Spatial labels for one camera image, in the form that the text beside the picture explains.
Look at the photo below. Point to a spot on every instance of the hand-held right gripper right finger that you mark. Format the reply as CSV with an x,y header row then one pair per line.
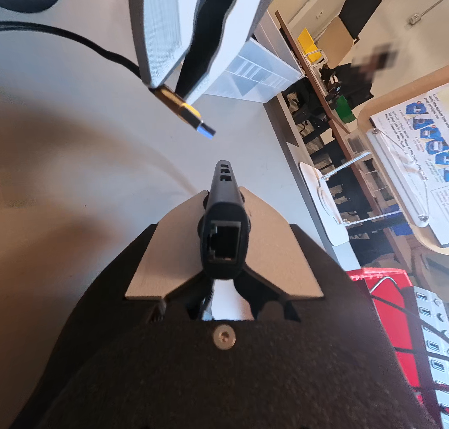
x,y
277,260

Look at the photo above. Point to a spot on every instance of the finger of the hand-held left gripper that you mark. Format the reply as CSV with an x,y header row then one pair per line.
x,y
245,7
158,32

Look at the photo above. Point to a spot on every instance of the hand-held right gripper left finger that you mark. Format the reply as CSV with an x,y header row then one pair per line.
x,y
168,257

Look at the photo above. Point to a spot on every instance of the clear plastic bin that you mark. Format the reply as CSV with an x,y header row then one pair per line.
x,y
259,74

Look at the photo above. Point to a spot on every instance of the black ethernet adapter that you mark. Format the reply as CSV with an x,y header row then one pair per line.
x,y
224,207

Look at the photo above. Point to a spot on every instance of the red open-front bin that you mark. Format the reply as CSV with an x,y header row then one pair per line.
x,y
386,330

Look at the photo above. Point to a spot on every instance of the black usb hub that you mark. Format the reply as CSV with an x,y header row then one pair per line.
x,y
426,334

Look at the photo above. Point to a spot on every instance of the yellow bin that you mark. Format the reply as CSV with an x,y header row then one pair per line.
x,y
307,39

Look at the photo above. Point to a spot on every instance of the cardboard box with black flap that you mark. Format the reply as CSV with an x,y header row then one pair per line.
x,y
357,7

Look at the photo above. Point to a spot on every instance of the black bag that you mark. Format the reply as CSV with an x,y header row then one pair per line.
x,y
347,85

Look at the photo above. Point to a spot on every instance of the green plastic bin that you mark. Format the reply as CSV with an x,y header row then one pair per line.
x,y
345,109

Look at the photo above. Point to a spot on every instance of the white document stand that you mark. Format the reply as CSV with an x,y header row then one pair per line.
x,y
396,176

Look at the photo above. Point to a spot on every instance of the instruction sheet on stand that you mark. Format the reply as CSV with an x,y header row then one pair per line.
x,y
364,113

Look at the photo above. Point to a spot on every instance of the instruction sheet with blue pictures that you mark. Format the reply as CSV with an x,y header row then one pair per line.
x,y
414,148

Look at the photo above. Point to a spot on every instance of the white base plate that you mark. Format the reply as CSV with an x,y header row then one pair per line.
x,y
315,190

